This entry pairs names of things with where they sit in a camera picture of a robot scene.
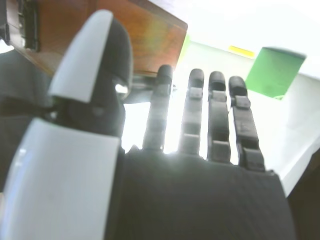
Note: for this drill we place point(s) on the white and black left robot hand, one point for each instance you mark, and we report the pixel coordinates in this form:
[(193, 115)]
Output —
[(195, 197)]

